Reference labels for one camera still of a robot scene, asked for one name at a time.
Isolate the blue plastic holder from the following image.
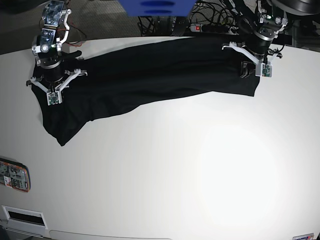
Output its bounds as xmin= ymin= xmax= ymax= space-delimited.
xmin=118 ymin=0 xmax=196 ymax=17

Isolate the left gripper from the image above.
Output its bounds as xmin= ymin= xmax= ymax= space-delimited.
xmin=237 ymin=7 xmax=288 ymax=78

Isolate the white power strip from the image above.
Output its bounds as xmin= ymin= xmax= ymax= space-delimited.
xmin=189 ymin=23 xmax=239 ymax=36

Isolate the white slotted table inset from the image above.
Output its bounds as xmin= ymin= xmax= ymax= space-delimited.
xmin=1 ymin=205 xmax=48 ymax=237

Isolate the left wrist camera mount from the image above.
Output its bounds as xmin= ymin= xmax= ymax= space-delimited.
xmin=221 ymin=41 xmax=283 ymax=78

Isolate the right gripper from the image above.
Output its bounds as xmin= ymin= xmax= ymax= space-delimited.
xmin=31 ymin=0 xmax=87 ymax=88

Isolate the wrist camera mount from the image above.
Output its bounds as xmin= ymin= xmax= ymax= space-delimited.
xmin=26 ymin=68 xmax=88 ymax=106
xmin=221 ymin=41 xmax=283 ymax=78

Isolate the black cable bundle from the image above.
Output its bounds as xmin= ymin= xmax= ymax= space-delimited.
xmin=136 ymin=0 xmax=253 ymax=37

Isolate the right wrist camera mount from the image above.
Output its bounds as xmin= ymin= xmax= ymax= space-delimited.
xmin=26 ymin=68 xmax=88 ymax=106

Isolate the clear orange parts box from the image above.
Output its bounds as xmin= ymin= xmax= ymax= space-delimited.
xmin=0 ymin=158 xmax=31 ymax=193

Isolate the black T-shirt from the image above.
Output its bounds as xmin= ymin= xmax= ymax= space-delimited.
xmin=31 ymin=37 xmax=260 ymax=146

